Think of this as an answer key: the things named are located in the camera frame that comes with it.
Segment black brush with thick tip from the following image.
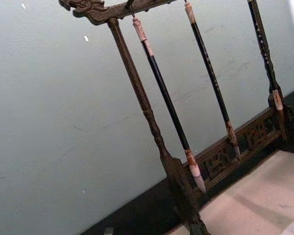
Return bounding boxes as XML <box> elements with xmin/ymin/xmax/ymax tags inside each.
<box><xmin>131</xmin><ymin>16</ymin><xmax>208</xmax><ymax>196</ymax></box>

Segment dark carved wooden brush rack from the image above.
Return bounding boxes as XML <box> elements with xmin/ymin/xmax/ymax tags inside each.
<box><xmin>58</xmin><ymin>0</ymin><xmax>294</xmax><ymax>235</ymax></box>

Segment black brush with slim tip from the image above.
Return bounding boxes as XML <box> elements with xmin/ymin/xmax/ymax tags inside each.
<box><xmin>183</xmin><ymin>0</ymin><xmax>242</xmax><ymax>162</ymax></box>

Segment black table cloth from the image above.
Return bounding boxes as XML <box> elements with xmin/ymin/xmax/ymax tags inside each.
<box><xmin>80</xmin><ymin>86</ymin><xmax>294</xmax><ymax>235</ymax></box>

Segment black brush with white marks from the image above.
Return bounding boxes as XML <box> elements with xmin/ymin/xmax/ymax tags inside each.
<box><xmin>247</xmin><ymin>0</ymin><xmax>285</xmax><ymax>128</ymax></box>

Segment beige felt mat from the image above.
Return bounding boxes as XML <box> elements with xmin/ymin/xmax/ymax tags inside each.
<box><xmin>199</xmin><ymin>149</ymin><xmax>294</xmax><ymax>235</ymax></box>

